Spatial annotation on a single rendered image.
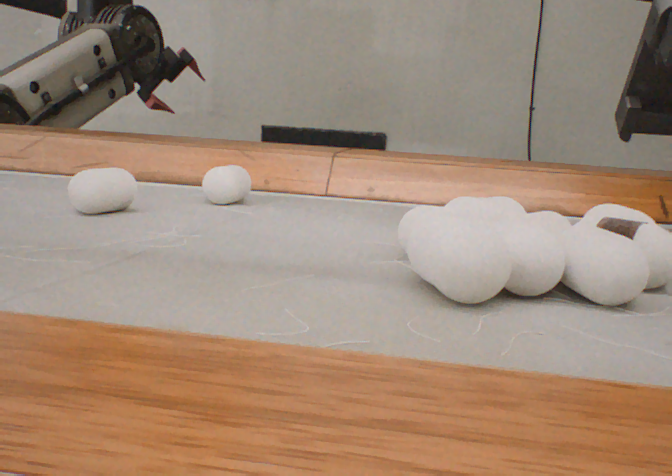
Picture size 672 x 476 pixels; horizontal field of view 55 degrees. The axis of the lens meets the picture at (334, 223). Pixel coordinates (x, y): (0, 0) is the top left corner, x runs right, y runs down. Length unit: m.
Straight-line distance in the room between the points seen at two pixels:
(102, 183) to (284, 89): 2.08
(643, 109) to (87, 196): 0.23
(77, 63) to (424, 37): 1.55
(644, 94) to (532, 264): 0.14
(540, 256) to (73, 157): 0.32
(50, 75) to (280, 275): 0.69
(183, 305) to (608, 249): 0.11
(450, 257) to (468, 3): 2.13
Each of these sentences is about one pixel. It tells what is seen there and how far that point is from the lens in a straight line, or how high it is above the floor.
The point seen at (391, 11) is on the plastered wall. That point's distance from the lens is 2.29.
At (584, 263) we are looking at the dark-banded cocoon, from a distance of 0.18.
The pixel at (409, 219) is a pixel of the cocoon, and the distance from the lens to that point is 0.21.
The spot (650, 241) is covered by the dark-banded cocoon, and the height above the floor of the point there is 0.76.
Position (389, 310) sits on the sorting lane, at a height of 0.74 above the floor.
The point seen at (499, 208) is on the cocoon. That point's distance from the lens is 0.24.
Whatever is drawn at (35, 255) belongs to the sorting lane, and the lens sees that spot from 0.21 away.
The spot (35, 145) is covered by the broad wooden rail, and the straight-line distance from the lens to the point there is 0.45.
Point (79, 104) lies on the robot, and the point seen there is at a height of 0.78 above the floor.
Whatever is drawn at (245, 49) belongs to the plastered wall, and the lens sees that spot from 2.40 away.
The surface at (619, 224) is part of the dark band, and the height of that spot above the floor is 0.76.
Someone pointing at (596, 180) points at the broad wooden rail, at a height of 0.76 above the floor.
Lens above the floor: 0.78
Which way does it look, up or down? 9 degrees down
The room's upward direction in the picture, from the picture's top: 4 degrees clockwise
